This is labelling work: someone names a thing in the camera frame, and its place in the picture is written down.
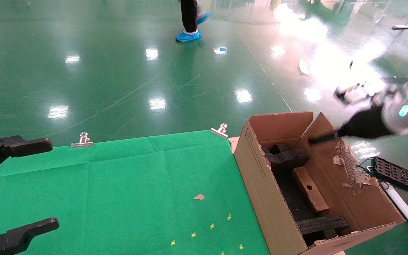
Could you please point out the white paper scrap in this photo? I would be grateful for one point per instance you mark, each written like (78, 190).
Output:
(304, 66)

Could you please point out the small cardboard scrap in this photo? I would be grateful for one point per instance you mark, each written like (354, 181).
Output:
(199, 197)

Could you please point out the blue white floor litter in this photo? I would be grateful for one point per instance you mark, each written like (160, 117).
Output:
(220, 50)

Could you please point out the white metal table frame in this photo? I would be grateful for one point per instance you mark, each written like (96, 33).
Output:
(402, 207)

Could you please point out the large open cardboard carton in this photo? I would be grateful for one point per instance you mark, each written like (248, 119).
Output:
(260, 184)

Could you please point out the black foam base pad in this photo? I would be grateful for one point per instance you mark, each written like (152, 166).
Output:
(289, 198)

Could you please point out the black perforated plastic tray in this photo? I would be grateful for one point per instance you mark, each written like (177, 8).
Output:
(398, 175)

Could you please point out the green table cloth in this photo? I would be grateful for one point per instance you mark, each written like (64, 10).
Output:
(136, 194)
(30, 191)

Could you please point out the person in black trousers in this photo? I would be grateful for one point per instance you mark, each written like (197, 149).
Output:
(189, 14)

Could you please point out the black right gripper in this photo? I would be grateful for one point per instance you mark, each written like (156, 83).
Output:
(367, 125)

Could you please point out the cross shaped black foam block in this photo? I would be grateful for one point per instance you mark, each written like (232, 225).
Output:
(289, 157)

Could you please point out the small long cardboard box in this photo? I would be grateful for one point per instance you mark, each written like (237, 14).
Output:
(310, 191)

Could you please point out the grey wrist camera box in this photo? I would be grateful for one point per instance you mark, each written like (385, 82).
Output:
(352, 95)

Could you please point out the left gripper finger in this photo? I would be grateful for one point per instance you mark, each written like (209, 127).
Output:
(30, 146)
(20, 235)

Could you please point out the silver binder clip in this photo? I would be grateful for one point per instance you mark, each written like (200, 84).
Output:
(82, 143)
(219, 132)

